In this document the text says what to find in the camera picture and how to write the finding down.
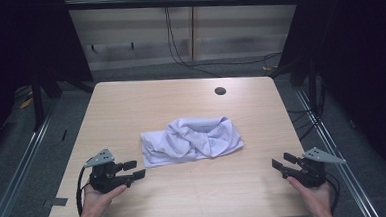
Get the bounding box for dark curtain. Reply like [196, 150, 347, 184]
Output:
[273, 0, 386, 193]
[0, 0, 98, 160]

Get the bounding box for black floor cables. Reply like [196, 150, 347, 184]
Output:
[286, 106, 321, 143]

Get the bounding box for black wall cable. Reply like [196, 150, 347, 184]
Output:
[162, 0, 284, 82]

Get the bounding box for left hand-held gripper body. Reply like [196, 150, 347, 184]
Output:
[82, 147, 133, 195]

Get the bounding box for metal floor rail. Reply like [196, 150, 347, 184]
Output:
[0, 104, 64, 217]
[294, 84, 382, 217]

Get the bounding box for yellow object on floor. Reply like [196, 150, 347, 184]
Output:
[18, 96, 35, 111]

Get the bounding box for black metal stand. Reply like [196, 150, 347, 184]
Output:
[306, 57, 319, 114]
[29, 70, 47, 133]

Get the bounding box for white patterned towel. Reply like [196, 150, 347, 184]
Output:
[140, 114, 246, 169]

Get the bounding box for person's left hand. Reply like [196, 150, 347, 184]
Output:
[79, 182, 130, 217]

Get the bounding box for black horizontal metal bar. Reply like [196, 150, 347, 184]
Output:
[63, 0, 303, 18]

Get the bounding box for grey tape strip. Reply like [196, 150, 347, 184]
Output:
[42, 196, 70, 208]

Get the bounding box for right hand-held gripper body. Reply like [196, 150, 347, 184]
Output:
[290, 144, 349, 189]

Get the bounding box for person's right hand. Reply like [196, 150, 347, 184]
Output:
[287, 173, 335, 217]

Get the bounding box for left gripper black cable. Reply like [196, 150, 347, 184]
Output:
[74, 160, 97, 217]

